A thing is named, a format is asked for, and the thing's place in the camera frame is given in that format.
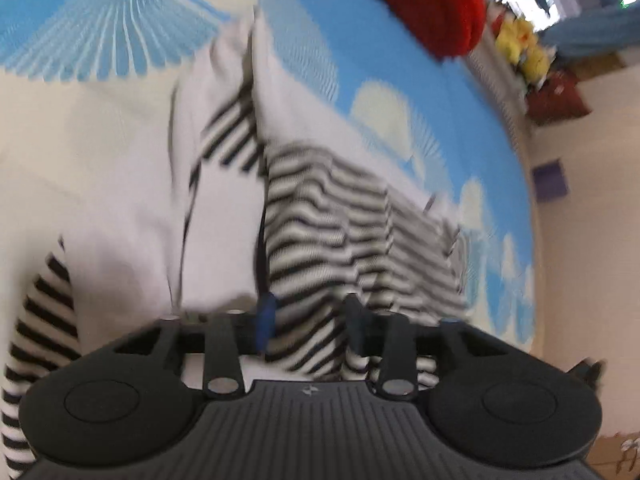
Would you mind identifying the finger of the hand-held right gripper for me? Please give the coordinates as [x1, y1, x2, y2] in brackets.
[570, 357, 609, 392]

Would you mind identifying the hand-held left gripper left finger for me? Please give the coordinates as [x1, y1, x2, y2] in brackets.
[112, 292, 279, 401]

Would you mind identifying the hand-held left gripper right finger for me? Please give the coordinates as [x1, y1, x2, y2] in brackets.
[344, 293, 507, 401]

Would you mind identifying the black white striped shirt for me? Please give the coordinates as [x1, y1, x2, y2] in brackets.
[0, 7, 476, 480]

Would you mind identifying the purple box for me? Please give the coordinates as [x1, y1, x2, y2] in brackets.
[532, 159, 569, 202]

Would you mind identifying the red bag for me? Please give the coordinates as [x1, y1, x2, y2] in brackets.
[525, 70, 592, 125]

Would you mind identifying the blue and cream printed bedsheet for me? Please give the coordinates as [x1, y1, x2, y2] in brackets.
[0, 0, 541, 356]

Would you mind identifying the yellow plush toy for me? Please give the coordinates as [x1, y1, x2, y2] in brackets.
[517, 42, 552, 83]
[495, 14, 538, 67]

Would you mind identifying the folded red blanket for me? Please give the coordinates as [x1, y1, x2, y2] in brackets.
[334, 0, 487, 59]

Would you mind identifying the blue curtain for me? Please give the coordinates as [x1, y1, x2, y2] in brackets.
[540, 4, 640, 58]

